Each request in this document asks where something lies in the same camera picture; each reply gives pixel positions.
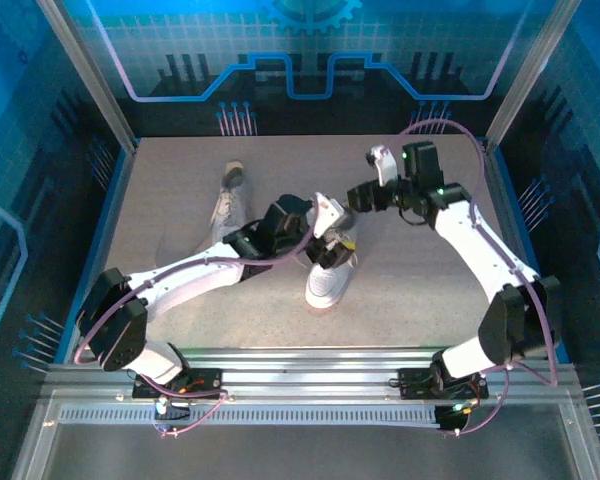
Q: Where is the white sneaker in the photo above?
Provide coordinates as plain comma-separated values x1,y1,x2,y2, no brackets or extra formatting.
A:
304,209,361,310
208,159,256,246

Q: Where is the black controller box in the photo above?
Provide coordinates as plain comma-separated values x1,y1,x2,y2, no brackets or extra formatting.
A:
434,403,475,434
152,394,192,424

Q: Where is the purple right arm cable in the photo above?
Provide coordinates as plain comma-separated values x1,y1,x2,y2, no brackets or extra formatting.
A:
397,118,561,436

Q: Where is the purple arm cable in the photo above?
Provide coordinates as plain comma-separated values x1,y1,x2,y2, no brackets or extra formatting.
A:
397,118,561,436
73,219,321,439

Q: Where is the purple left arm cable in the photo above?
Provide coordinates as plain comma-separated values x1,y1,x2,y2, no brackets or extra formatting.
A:
73,219,321,439

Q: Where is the aluminium side rail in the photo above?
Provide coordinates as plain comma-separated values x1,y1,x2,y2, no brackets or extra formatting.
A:
474,137,571,364
54,139,141,364

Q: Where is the aluminium front rail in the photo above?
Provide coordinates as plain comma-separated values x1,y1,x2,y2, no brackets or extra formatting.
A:
42,347,581,401

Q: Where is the aluminium corner post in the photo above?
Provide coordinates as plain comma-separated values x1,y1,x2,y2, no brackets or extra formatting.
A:
482,0,584,151
35,0,141,155

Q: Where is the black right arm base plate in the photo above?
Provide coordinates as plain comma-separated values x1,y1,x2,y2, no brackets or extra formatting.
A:
397,367,490,400

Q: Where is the slotted grey cable duct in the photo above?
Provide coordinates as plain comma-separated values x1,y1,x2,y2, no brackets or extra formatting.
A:
57,405,444,429

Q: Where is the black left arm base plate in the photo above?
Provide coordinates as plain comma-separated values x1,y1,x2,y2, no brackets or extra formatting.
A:
131,367,225,400

